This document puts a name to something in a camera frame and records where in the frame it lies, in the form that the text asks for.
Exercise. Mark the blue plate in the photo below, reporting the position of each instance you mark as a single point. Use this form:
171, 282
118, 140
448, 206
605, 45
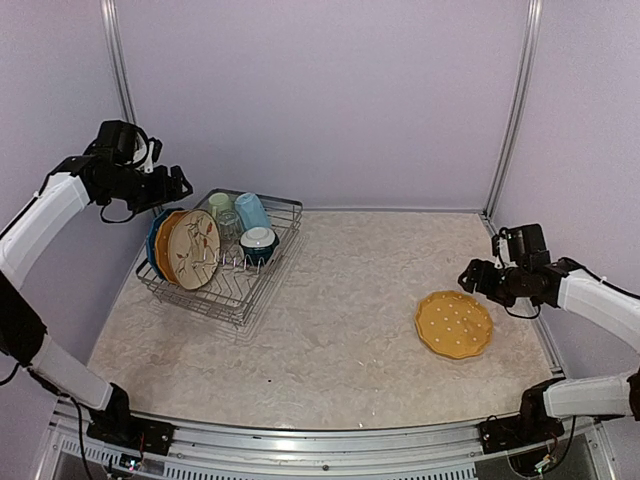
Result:
151, 245

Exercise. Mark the front aluminium rail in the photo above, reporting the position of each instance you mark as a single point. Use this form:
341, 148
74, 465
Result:
197, 450

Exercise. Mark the aluminium frame post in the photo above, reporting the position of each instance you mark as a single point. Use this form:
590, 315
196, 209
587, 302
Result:
517, 107
115, 49

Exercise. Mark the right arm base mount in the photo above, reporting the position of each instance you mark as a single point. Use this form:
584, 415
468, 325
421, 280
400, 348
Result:
507, 433

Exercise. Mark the left aluminium frame post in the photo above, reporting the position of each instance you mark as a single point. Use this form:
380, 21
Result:
115, 49

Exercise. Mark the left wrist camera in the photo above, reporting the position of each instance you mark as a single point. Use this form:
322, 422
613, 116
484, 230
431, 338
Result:
147, 155

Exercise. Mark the steel wire dish rack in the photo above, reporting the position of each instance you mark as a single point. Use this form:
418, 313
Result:
238, 288

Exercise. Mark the right aluminium frame post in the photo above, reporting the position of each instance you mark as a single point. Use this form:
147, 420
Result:
517, 107

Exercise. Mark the cream bird pattern plate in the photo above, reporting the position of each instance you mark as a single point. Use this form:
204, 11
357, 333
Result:
194, 249

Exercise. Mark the teal and white bowl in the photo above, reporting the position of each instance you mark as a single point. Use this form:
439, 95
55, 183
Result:
258, 245

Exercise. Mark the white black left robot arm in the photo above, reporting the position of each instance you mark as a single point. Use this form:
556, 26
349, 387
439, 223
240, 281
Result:
121, 163

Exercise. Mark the light green mug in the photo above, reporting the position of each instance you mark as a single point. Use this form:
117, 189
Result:
220, 202

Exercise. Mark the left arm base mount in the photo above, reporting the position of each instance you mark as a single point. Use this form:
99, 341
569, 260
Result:
143, 435

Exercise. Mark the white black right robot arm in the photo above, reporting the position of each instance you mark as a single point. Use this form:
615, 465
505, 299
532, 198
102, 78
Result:
523, 268

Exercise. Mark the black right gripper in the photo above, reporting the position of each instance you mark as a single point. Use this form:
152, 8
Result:
484, 284

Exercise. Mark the clear glass cup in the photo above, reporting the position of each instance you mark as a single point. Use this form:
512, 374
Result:
229, 226

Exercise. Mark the yellow polka dot plate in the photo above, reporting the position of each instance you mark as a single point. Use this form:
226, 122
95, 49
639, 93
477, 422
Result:
453, 325

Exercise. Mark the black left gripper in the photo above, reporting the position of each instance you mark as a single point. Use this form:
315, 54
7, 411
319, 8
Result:
162, 193

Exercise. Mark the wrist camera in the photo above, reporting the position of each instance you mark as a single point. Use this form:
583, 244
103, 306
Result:
500, 249
147, 155

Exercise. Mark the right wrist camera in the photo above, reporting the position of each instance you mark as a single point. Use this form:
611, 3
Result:
500, 249

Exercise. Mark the light blue faceted cup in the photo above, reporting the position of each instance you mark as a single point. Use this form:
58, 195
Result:
251, 211

